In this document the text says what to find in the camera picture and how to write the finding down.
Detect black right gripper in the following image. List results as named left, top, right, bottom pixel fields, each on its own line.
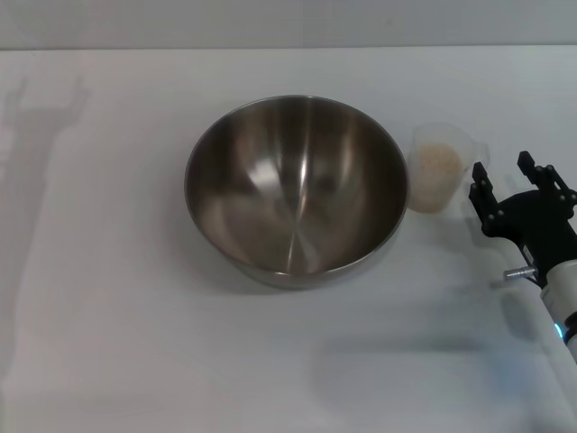
left=468, top=150, right=577, bottom=272

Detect clear plastic measuring cup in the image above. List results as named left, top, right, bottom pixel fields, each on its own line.
left=408, top=123, right=491, bottom=214

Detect stainless steel mixing bowl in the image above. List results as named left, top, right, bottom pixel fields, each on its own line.
left=183, top=94, right=410, bottom=290

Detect pale rice grains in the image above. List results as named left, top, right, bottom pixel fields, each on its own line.
left=415, top=141, right=463, bottom=212

